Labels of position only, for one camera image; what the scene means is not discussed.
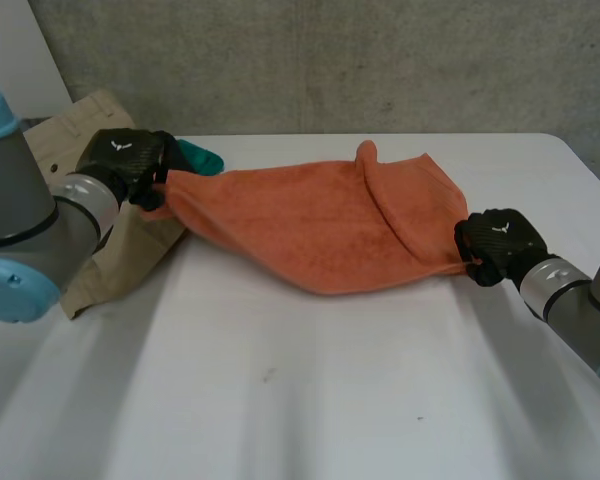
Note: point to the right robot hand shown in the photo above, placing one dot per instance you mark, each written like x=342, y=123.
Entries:
x=500, y=235

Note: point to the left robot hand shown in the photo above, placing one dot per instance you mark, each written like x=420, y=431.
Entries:
x=122, y=152

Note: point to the coral towel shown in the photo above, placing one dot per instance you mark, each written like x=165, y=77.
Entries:
x=315, y=220

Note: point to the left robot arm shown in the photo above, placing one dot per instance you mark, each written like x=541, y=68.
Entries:
x=25, y=215

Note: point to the teal towel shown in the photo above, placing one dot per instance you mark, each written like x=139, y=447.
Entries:
x=202, y=159

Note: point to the beige shorts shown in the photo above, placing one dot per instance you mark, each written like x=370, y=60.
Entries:
x=115, y=250

